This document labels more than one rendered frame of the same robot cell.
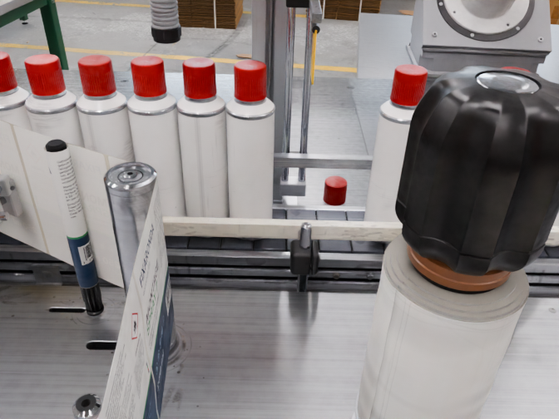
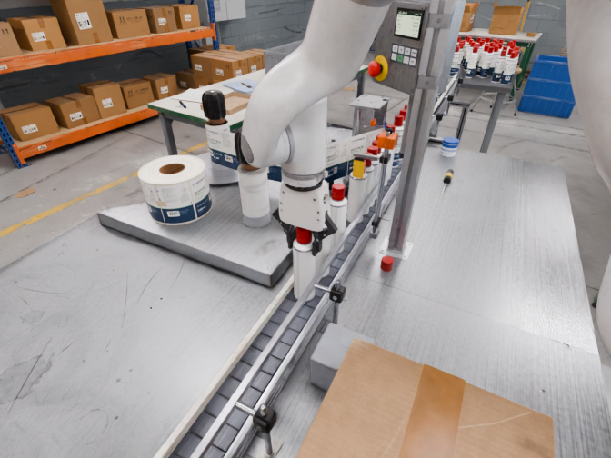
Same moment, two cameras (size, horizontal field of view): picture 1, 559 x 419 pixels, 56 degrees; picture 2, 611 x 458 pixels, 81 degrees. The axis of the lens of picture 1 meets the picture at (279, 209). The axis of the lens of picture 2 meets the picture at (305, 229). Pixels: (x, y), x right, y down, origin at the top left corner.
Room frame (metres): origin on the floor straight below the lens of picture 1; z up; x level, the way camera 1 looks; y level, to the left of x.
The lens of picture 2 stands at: (0.81, -0.87, 1.53)
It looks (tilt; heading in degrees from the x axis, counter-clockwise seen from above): 36 degrees down; 117
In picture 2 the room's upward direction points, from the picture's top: straight up
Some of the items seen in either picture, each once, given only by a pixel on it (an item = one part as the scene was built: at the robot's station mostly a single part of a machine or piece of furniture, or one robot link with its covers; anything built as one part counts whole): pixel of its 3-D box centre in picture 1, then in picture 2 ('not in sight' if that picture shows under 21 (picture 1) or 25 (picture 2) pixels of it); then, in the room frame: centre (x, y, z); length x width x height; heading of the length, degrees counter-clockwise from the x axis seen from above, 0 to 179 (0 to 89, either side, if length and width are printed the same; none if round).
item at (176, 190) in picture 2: not in sight; (177, 188); (-0.02, -0.16, 0.95); 0.20 x 0.20 x 0.14
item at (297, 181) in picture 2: not in sight; (304, 173); (0.53, -0.32, 1.21); 0.09 x 0.08 x 0.03; 1
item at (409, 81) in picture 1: (396, 158); (336, 219); (0.52, -0.13, 0.98); 0.05 x 0.05 x 0.20
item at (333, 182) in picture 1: (335, 189); (386, 263); (0.66, -0.08, 0.85); 0.03 x 0.03 x 0.03
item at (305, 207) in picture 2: not in sight; (304, 200); (0.52, -0.32, 1.15); 0.10 x 0.07 x 0.11; 1
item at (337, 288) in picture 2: not in sight; (327, 303); (0.60, -0.35, 0.91); 0.07 x 0.03 x 0.16; 1
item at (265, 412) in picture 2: not in sight; (255, 426); (0.60, -0.65, 0.91); 0.07 x 0.03 x 0.16; 1
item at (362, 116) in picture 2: not in sight; (367, 136); (0.43, 0.40, 1.01); 0.14 x 0.13 x 0.26; 91
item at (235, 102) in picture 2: not in sight; (231, 102); (-0.71, 1.02, 0.82); 0.34 x 0.24 x 0.03; 89
